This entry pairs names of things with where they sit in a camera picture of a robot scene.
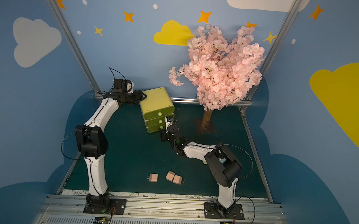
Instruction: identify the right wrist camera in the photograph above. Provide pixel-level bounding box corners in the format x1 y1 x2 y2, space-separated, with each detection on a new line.
165 117 175 131

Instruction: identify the left circuit board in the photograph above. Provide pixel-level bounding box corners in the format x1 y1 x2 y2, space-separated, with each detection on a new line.
92 217 111 224

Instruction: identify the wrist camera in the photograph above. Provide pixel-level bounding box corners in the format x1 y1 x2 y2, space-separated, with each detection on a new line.
165 117 175 131
111 79 134 94

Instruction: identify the aluminium front rail base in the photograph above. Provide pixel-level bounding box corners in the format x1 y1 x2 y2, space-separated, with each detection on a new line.
33 191 288 224

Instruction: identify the yellow-green drawer cabinet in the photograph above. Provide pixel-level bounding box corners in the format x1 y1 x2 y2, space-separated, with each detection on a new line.
139 87 174 120

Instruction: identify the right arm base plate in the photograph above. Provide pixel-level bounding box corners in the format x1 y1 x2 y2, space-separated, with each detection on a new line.
203 201 245 220

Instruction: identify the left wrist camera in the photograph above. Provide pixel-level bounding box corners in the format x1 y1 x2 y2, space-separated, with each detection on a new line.
111 79 134 94

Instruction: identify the aluminium frame post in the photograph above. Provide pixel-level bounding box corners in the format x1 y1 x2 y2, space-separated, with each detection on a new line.
45 0 100 93
245 0 304 103

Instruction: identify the pink blossom artificial tree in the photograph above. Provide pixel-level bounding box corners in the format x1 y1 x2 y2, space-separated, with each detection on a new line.
169 25 265 131

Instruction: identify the green drawer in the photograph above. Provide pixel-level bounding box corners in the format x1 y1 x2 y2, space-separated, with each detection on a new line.
144 113 174 128
146 123 165 133
143 106 175 120

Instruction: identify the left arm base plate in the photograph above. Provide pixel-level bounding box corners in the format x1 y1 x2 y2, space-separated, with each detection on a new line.
83 198 127 215

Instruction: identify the aluminium back frame rail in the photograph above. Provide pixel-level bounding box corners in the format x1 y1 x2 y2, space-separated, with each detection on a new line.
94 93 252 107

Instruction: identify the right aluminium frame post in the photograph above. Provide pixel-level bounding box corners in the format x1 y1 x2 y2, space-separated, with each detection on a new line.
245 0 304 103

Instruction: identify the left aluminium frame post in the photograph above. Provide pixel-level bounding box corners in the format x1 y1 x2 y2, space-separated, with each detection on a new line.
45 0 100 93

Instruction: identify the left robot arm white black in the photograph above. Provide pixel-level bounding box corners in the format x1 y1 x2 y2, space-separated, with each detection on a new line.
74 90 147 200

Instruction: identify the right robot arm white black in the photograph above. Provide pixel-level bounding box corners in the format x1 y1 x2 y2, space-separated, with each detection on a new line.
159 123 242 213

